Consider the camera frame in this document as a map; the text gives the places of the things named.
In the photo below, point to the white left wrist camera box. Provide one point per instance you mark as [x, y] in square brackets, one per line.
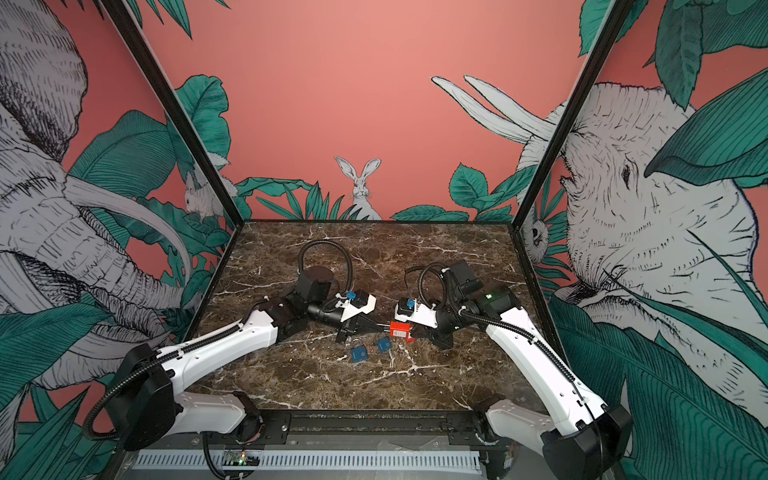
[355, 303]

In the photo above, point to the black enclosure corner post right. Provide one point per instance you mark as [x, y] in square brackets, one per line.
[608, 33]

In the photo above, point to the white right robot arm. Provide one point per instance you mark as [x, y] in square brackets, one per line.
[580, 436]

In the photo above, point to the black enclosure corner post left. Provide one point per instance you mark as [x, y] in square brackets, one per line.
[125, 24]

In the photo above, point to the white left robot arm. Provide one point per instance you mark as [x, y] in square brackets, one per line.
[149, 397]

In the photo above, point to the red padlock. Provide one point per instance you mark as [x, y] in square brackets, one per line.
[401, 330]

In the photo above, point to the blue padlock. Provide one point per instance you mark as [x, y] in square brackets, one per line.
[359, 354]
[384, 344]

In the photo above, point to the black enclosure corner post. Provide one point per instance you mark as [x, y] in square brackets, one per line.
[125, 24]
[608, 33]

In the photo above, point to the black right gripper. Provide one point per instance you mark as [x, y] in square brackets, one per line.
[442, 340]

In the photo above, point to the white slotted cable duct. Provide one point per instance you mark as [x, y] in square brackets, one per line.
[466, 462]

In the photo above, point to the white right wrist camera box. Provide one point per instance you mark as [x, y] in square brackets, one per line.
[411, 310]

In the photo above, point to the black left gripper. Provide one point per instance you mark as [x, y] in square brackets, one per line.
[353, 331]

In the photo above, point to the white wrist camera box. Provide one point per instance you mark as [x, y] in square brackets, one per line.
[411, 310]
[355, 303]

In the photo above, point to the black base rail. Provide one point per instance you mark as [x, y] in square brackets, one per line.
[372, 426]

